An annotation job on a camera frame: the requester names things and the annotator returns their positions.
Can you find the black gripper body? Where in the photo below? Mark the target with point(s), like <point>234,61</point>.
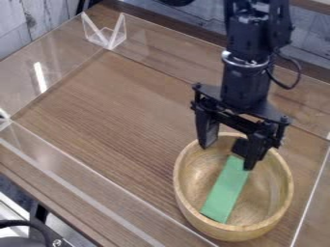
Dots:
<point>239,101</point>

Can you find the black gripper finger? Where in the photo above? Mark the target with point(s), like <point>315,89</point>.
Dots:
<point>259,146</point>
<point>208,128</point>

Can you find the green foam stick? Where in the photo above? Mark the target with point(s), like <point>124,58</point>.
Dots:
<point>224,194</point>

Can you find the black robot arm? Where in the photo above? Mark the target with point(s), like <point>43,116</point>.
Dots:
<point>259,27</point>

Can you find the wooden bowl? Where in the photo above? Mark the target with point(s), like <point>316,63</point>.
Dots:
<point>265,197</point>

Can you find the small black square block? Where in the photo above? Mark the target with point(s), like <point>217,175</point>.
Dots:
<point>241,147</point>

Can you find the clear acrylic front wall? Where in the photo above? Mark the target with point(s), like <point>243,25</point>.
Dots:
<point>98,206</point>

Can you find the clear acrylic corner bracket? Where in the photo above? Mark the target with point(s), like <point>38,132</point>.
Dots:
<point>109,38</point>

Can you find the black table leg bracket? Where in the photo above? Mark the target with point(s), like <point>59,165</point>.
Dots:
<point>43,232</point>

